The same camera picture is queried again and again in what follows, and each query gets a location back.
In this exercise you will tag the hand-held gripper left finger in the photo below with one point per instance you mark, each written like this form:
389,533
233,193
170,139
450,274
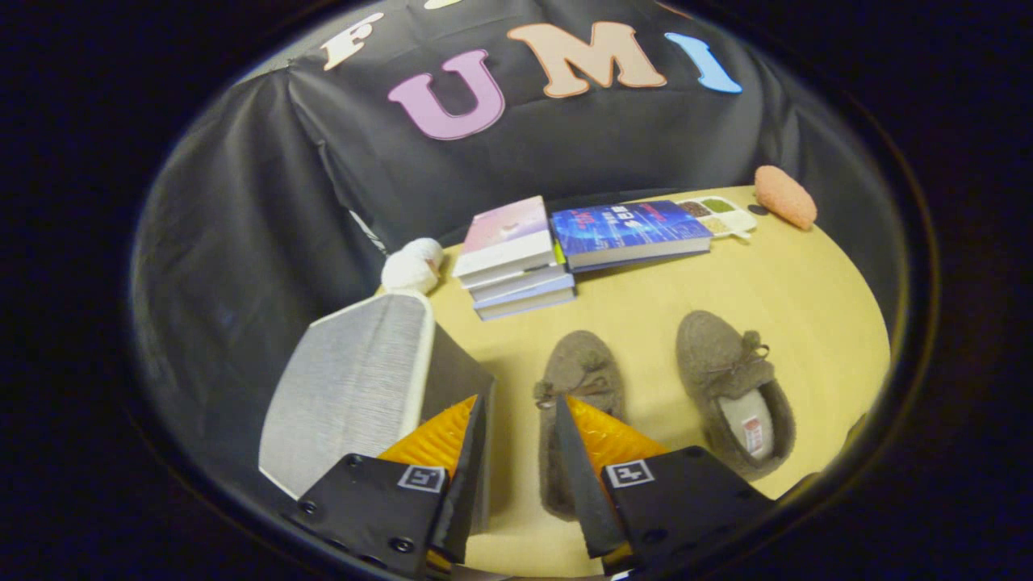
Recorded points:
472,484

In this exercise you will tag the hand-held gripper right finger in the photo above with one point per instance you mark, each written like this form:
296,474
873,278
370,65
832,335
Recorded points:
577,484

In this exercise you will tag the brown fuzzy shoe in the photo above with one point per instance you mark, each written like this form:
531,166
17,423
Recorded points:
710,347
577,363

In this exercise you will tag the grey fabric storage box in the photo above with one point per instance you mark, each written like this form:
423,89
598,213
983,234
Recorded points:
347,387

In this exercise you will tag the blue edged book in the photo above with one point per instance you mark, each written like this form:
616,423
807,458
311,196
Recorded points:
524,290
529,307

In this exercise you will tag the thin white book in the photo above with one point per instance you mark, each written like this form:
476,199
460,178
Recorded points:
516,278

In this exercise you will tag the white plush toy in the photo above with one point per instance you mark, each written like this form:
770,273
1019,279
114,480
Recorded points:
410,266

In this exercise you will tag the pink cover book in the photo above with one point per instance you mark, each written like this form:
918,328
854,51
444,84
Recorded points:
504,234

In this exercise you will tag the blue cover book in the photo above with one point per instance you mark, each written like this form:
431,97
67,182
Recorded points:
629,230

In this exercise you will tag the white divided grain tray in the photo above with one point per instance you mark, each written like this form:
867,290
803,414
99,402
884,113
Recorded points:
718,216

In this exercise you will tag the black backdrop cloth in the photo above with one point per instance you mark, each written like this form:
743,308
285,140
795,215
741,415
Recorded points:
282,202

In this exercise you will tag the orange fuzzy oval pad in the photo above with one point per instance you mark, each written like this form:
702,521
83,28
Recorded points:
784,198

